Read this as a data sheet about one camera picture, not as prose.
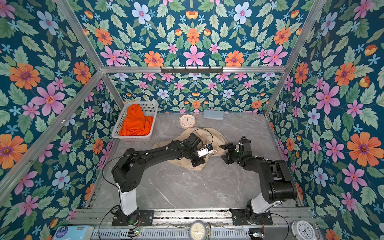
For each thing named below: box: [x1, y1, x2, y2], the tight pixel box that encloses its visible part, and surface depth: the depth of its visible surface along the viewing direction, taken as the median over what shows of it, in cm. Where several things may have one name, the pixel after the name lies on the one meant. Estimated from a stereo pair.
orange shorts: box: [119, 104, 154, 136], surface depth 106 cm
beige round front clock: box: [189, 220, 207, 240], surface depth 68 cm
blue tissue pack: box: [53, 225, 95, 240], surface depth 67 cm
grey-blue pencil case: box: [202, 109, 226, 121], surface depth 118 cm
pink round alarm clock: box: [179, 113, 196, 129], surface depth 113 cm
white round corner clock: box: [291, 220, 320, 240], surface depth 69 cm
